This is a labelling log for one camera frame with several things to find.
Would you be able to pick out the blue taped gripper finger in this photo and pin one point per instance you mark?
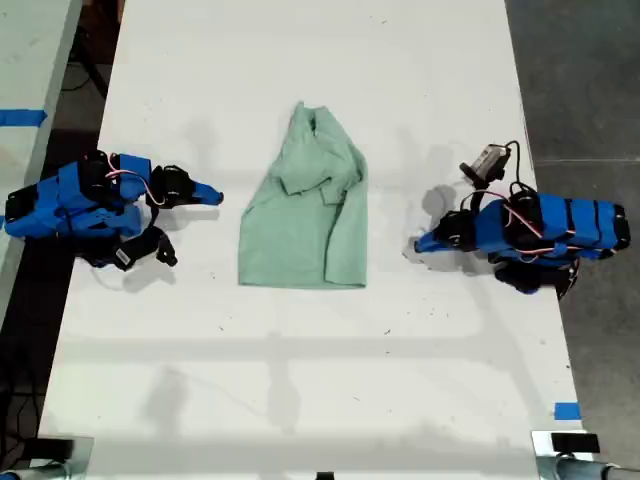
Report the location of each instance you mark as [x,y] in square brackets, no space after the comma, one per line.
[206,199]
[432,247]
[206,189]
[430,238]

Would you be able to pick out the white side table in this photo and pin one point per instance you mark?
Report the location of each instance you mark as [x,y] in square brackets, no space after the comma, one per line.
[25,60]

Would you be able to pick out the short black camera stalk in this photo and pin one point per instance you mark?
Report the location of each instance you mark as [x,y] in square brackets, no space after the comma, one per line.
[478,196]
[152,217]

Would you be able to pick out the blue and black arm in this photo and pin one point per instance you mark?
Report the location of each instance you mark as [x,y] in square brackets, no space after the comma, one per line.
[70,200]
[560,227]

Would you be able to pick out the small black box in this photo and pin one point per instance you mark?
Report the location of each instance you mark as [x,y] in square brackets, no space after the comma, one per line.
[50,446]
[575,443]

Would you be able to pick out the black camera box with label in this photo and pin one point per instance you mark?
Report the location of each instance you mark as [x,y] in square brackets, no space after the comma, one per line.
[130,255]

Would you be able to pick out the pale green T-shirt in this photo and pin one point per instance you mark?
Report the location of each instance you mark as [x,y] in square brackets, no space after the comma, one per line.
[295,235]

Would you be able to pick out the long blue tape strip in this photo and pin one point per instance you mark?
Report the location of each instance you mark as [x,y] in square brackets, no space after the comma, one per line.
[22,117]

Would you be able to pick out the grey and black camera box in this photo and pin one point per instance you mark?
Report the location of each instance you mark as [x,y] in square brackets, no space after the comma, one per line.
[487,160]

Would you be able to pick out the metal corner plate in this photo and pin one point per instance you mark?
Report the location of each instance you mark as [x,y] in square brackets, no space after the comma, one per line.
[82,457]
[541,452]

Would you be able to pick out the short blue tape strip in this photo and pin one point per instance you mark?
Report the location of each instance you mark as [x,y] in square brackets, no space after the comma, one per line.
[567,411]

